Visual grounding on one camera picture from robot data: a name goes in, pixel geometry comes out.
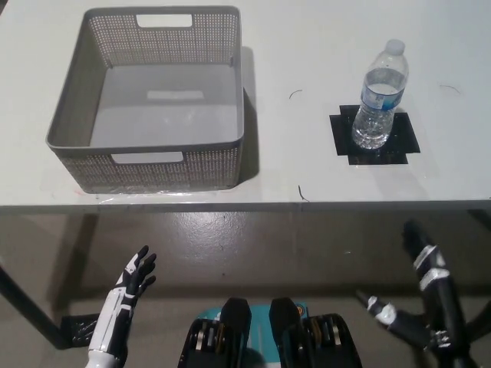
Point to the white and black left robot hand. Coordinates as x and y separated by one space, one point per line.
115 318

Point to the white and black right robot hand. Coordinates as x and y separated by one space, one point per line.
441 299

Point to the clear plastic water bottle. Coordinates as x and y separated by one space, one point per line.
377 96

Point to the black floor tape piece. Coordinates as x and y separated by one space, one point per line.
78 329

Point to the black metal table leg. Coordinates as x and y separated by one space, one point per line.
30 306

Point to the black and teal robot body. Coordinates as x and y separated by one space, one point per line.
230 341

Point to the grey perforated plastic basket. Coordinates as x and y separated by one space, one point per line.
161 168

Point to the black tape patch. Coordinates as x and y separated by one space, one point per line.
403 138

